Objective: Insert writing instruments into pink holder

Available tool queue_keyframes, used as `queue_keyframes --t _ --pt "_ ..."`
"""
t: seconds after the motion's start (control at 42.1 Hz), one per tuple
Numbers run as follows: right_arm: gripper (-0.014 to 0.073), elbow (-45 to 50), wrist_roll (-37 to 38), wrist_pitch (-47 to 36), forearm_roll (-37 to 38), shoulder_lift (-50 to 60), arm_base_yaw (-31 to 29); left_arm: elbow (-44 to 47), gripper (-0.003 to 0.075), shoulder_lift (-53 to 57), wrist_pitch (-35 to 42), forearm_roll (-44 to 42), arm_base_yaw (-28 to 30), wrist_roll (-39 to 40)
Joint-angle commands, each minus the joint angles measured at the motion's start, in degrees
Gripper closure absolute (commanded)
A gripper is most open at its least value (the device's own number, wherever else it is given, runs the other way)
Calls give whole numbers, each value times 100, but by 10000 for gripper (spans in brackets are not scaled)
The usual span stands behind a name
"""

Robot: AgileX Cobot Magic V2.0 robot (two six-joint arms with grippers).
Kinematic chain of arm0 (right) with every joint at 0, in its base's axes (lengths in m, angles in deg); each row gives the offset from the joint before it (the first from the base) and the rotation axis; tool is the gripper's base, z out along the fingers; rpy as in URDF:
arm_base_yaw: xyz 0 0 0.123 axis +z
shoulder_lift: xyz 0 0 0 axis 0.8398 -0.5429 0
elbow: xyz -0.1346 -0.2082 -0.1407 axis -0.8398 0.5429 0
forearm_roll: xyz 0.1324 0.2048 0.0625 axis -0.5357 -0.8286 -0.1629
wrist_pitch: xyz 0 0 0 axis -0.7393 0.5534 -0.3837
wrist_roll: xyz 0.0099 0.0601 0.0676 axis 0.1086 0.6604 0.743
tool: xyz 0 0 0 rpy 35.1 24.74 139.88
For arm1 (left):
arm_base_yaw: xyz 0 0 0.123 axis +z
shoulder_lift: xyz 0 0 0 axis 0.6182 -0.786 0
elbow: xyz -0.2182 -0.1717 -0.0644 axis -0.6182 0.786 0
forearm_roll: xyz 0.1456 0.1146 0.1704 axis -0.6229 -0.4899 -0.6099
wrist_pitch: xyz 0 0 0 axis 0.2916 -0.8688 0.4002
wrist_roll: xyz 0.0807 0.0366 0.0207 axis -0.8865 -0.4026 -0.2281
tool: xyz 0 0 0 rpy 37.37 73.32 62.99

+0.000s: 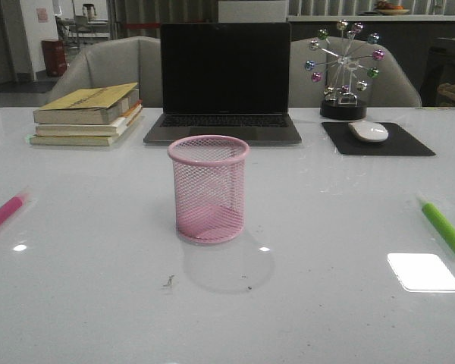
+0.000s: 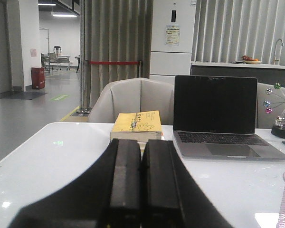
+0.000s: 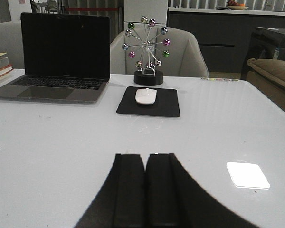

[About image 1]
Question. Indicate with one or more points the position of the right grey armchair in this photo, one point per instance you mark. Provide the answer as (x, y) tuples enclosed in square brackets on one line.
[(388, 84)]

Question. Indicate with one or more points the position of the top yellow book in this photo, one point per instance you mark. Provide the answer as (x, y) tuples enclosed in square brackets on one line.
[(89, 106)]

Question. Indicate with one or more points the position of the red bin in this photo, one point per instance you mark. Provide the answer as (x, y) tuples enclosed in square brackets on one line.
[(54, 57)]

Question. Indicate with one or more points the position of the ferris wheel desk ornament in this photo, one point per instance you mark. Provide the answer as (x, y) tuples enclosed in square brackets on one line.
[(342, 85)]

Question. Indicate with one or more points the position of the pink mesh pen holder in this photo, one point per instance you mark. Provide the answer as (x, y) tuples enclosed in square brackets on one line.
[(209, 187)]

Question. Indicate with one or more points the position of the fruit bowl on counter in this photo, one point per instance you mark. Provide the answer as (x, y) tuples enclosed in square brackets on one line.
[(388, 8)]

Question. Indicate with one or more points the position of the dark grey laptop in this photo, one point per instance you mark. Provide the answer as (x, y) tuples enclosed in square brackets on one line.
[(227, 79)]

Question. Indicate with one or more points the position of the grey armchair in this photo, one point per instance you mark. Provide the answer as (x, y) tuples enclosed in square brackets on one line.
[(128, 60), (388, 84)]

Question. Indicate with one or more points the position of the green highlighter pen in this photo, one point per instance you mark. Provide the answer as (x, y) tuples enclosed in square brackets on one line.
[(437, 219)]

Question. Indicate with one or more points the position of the middle cream book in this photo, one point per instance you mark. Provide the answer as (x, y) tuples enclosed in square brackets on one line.
[(114, 129)]

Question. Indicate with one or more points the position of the white computer mouse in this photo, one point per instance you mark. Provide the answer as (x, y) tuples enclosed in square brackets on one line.
[(368, 131)]

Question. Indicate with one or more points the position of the bottom green-edged book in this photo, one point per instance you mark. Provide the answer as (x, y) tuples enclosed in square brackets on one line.
[(75, 140)]

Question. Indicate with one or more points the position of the pink highlighter pen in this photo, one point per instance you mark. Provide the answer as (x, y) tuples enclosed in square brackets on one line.
[(13, 205)]

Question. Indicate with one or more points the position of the left grey armchair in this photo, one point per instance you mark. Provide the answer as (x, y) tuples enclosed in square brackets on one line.
[(128, 60)]

